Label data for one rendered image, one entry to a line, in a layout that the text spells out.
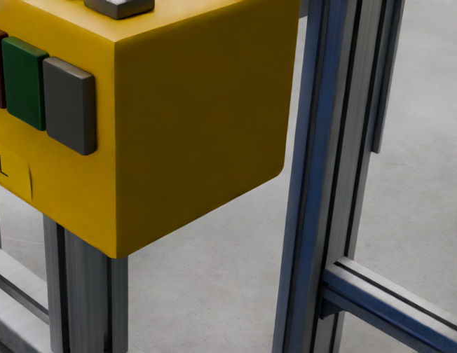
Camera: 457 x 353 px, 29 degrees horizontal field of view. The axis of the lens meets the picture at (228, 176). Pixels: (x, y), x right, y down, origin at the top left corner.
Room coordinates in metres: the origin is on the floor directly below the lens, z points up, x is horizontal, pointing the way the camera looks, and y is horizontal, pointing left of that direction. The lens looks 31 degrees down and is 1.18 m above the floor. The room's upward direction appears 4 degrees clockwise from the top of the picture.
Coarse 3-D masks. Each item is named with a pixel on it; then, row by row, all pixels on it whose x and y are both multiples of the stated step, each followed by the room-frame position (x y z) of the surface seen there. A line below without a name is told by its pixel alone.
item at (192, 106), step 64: (0, 0) 0.30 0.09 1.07; (64, 0) 0.29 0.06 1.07; (192, 0) 0.30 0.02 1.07; (256, 0) 0.31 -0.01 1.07; (128, 64) 0.27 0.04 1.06; (192, 64) 0.29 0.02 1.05; (256, 64) 0.32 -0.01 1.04; (0, 128) 0.31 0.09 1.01; (128, 128) 0.27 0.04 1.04; (192, 128) 0.29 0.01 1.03; (256, 128) 0.32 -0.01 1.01; (64, 192) 0.28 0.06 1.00; (128, 192) 0.27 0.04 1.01; (192, 192) 0.29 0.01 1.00
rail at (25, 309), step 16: (0, 256) 0.43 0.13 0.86; (0, 272) 0.41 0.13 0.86; (16, 272) 0.41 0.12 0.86; (32, 272) 0.41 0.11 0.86; (0, 288) 0.41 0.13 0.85; (16, 288) 0.40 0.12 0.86; (32, 288) 0.40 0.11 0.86; (0, 304) 0.38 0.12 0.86; (16, 304) 0.38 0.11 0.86; (32, 304) 0.40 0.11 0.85; (0, 320) 0.37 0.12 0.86; (16, 320) 0.37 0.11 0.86; (32, 320) 0.37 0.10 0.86; (48, 320) 0.38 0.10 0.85; (0, 336) 0.37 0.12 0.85; (16, 336) 0.36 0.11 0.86; (32, 336) 0.36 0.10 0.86; (48, 336) 0.36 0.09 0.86; (0, 352) 0.37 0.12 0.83; (16, 352) 0.36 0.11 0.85; (32, 352) 0.35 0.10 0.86; (48, 352) 0.35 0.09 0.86; (128, 352) 0.35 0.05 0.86
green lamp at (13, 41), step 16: (16, 48) 0.29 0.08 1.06; (32, 48) 0.28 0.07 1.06; (16, 64) 0.29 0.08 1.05; (32, 64) 0.28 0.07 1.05; (16, 80) 0.29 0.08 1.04; (32, 80) 0.28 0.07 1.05; (16, 96) 0.29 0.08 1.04; (32, 96) 0.28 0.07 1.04; (16, 112) 0.29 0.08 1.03; (32, 112) 0.28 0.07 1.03
